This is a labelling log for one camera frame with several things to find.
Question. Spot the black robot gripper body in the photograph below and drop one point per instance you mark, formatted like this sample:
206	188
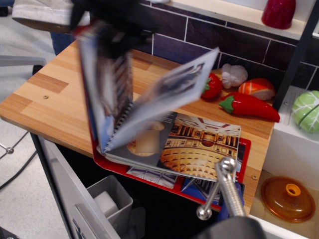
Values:
132	22

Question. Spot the red spiral-bound picture book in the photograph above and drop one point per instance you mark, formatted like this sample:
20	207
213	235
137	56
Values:
147	132

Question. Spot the open grey cabinet door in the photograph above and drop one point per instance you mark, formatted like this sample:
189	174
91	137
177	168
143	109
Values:
81	215

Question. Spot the red toy tomato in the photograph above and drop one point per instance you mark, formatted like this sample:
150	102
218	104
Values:
212	87

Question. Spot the white toy garlic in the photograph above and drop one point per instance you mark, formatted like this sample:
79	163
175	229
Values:
233	75

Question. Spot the light wooden shelf board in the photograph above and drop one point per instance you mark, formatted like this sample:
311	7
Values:
237	14

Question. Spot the red toy chili pepper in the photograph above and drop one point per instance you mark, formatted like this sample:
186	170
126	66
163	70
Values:
236	103

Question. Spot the orange salmon sushi toy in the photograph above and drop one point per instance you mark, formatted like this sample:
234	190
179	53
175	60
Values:
260	88

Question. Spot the magenta cup on shelf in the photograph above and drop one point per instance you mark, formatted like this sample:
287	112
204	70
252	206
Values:
279	13

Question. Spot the white block in bin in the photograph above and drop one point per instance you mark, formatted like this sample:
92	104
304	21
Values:
106	204

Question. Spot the silver metal clamp screw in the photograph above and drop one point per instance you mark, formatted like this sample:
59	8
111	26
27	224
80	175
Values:
225	169

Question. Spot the grey plastic bin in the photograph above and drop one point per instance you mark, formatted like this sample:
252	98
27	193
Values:
123	200

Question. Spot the green toy cabbage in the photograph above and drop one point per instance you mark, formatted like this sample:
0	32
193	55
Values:
305	111

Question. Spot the blue clamp body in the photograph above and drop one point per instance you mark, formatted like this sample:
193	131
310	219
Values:
233	202

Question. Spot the orange transparent pot lid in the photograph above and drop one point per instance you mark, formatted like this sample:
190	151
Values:
288	199

